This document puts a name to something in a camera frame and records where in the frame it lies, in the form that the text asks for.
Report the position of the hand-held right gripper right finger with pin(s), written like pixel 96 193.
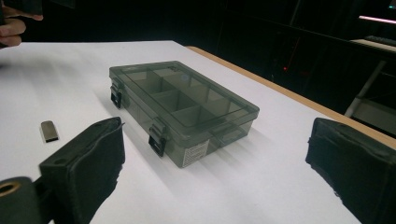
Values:
pixel 358 168

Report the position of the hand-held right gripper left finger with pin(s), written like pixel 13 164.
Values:
pixel 90 161

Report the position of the small metal usb stick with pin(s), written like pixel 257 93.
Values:
pixel 49 132

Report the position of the grey transparent compartment box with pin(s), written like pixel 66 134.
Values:
pixel 186 105

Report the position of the white table board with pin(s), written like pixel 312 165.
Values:
pixel 62 87

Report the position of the grey metal stand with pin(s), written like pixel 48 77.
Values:
pixel 367 84

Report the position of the wooden table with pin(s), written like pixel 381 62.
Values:
pixel 280 88

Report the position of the dark keyboard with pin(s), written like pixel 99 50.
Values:
pixel 379 40

